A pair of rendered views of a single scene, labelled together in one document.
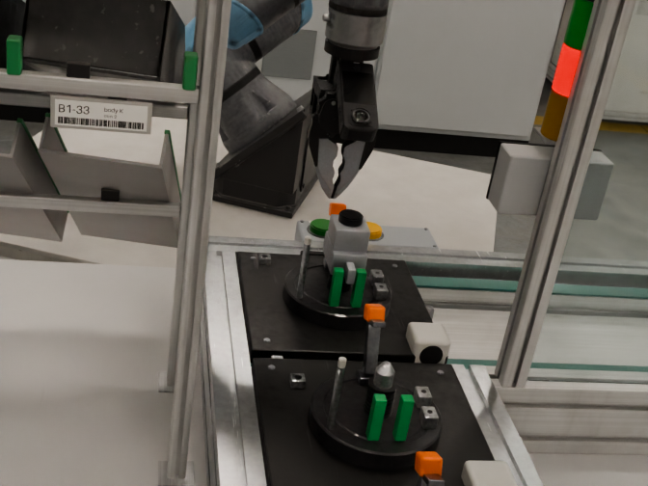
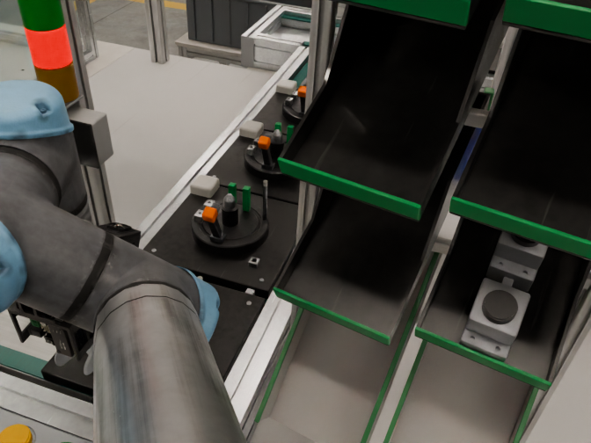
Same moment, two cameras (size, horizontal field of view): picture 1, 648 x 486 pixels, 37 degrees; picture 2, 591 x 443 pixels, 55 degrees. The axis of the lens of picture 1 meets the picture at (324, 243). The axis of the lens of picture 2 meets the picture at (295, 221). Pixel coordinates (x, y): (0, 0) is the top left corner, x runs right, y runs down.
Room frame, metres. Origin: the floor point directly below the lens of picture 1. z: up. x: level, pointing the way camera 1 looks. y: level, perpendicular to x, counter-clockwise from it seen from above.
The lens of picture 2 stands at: (1.46, 0.40, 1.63)
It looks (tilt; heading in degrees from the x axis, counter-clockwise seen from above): 39 degrees down; 209
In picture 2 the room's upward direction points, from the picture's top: 4 degrees clockwise
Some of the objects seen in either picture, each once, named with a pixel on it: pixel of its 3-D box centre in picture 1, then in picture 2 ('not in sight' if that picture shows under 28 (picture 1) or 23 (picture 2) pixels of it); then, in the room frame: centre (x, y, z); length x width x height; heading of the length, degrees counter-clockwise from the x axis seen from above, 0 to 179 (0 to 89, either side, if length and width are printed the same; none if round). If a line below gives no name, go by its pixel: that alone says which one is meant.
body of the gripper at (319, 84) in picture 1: (344, 86); (64, 286); (1.22, 0.01, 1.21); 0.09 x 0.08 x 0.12; 13
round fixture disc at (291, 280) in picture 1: (337, 293); not in sight; (1.07, -0.03, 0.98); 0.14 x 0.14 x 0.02
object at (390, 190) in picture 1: (249, 202); not in sight; (1.59, 0.15, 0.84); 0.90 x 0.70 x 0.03; 83
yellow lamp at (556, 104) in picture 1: (568, 115); (57, 79); (1.00, -0.24, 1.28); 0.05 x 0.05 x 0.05
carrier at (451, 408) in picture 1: (381, 393); (229, 211); (0.83, -0.08, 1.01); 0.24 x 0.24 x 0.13; 13
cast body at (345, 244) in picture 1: (348, 242); not in sight; (1.06, -0.03, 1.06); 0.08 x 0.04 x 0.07; 13
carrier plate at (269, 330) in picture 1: (335, 306); (161, 335); (1.07, -0.03, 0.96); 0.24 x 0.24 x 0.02; 13
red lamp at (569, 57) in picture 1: (580, 70); (48, 43); (1.00, -0.24, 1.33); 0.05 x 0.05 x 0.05
